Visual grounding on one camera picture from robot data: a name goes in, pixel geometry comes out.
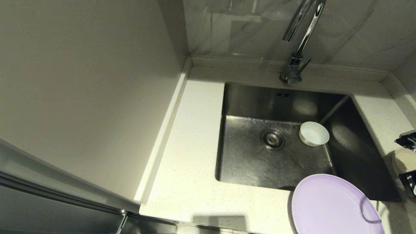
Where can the chrome gooseneck faucet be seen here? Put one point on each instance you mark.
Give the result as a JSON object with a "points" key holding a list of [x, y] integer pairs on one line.
{"points": [[294, 70]]}

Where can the stainless steel sink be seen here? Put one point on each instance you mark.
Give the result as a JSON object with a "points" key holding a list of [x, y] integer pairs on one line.
{"points": [[260, 165]]}

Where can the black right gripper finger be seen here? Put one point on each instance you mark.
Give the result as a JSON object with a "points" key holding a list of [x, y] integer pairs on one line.
{"points": [[408, 138]]}

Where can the beige round plate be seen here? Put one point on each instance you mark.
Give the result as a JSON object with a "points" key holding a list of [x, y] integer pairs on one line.
{"points": [[405, 161]]}

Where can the lilac round plate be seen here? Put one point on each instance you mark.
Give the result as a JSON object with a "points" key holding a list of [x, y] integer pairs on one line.
{"points": [[331, 208]]}

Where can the small white bowl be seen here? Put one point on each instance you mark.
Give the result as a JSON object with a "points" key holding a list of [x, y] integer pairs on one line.
{"points": [[314, 134]]}

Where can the white-padded right gripper finger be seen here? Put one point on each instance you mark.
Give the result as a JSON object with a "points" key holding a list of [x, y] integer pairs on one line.
{"points": [[412, 147]]}

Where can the round metal drain strainer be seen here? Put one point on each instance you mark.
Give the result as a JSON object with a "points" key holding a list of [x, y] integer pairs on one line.
{"points": [[272, 139]]}

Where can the grey metal cabinet front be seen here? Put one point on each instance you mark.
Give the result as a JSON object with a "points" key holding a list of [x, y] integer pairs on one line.
{"points": [[48, 208]]}

